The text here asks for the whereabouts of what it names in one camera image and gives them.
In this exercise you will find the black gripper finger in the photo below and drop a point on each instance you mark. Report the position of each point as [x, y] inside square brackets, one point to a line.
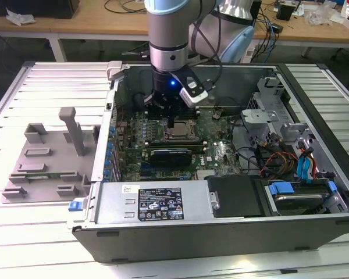
[184, 112]
[154, 105]

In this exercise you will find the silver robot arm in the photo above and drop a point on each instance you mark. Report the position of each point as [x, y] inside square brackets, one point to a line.
[167, 35]

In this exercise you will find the CPU socket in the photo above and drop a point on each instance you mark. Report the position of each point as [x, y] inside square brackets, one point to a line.
[166, 138]

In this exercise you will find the black graphics card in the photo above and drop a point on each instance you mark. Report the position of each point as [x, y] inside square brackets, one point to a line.
[170, 157]

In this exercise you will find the grey case corner latch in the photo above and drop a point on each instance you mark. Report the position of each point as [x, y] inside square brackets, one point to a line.
[114, 69]

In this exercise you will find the green motherboard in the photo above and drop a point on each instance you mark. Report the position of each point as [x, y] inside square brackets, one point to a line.
[221, 151]

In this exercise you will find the silver chipset heatsink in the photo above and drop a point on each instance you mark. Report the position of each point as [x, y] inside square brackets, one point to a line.
[206, 174]

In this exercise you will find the metal expansion slot panel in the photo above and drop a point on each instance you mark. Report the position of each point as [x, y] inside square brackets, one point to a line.
[109, 162]

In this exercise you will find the silver metal drive cage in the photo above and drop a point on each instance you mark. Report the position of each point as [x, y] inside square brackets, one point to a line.
[259, 116]

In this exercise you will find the black plastic drive cover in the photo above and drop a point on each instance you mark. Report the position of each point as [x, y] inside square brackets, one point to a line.
[235, 197]

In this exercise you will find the grey power supply unit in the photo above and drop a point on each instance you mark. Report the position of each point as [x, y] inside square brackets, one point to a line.
[116, 203]

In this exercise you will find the grey parts rack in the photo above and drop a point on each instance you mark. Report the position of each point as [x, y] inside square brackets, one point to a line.
[61, 162]

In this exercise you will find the wooden desk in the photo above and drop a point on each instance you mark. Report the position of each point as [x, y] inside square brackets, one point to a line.
[75, 21]

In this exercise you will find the small black flat device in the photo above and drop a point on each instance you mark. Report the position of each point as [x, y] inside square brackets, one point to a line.
[277, 28]

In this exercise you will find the blue case latch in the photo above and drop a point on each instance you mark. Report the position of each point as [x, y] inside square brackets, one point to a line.
[75, 205]

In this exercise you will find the black PC case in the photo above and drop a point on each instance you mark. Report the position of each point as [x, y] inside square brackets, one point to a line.
[192, 241]

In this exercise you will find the small black block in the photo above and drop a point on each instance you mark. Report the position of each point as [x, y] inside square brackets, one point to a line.
[286, 13]

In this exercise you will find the hard disk in blue carrier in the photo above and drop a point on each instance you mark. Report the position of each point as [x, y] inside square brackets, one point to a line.
[296, 200]

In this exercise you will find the black box on desk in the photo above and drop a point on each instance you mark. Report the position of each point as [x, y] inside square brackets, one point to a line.
[32, 7]

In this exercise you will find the crumpled white paper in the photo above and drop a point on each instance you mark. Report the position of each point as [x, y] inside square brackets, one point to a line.
[19, 18]

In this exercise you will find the clear plastic bags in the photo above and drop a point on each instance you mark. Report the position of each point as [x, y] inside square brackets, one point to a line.
[322, 14]

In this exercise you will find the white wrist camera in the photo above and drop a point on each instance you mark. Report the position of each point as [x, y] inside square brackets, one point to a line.
[193, 94]

